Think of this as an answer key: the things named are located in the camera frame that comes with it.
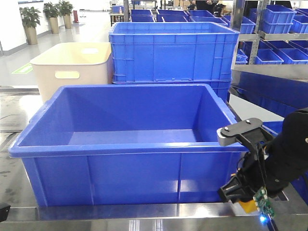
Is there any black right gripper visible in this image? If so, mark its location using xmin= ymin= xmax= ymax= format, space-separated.
xmin=218 ymin=144 xmax=296 ymax=203

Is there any yellow studded toy brick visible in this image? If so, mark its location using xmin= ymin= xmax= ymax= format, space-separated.
xmin=237 ymin=172 xmax=259 ymax=214

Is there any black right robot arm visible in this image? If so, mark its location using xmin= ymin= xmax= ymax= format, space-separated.
xmin=217 ymin=108 xmax=308 ymax=203

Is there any blue target bin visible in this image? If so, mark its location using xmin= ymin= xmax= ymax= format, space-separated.
xmin=8 ymin=84 xmax=245 ymax=206

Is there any green circuit board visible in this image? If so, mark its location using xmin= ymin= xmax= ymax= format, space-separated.
xmin=253 ymin=187 xmax=275 ymax=218

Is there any large blue crate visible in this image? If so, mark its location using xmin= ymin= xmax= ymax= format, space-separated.
xmin=108 ymin=21 xmax=241 ymax=84

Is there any beige plastic basket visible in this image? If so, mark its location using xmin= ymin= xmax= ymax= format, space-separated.
xmin=30 ymin=42 xmax=113 ymax=102

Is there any potted plant far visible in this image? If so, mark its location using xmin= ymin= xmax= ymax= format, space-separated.
xmin=58 ymin=0 xmax=73 ymax=29

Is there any potted plant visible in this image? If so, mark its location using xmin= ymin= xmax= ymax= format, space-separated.
xmin=19 ymin=7 xmax=41 ymax=45
xmin=43 ymin=2 xmax=60 ymax=34
xmin=58 ymin=0 xmax=73 ymax=29

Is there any potted plant middle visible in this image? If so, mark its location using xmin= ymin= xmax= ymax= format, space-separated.
xmin=43 ymin=2 xmax=60 ymax=34

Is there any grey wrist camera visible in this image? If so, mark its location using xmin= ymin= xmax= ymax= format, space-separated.
xmin=217 ymin=118 xmax=274 ymax=152

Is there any black cable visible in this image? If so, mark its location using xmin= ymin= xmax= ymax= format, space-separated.
xmin=266 ymin=214 xmax=280 ymax=231

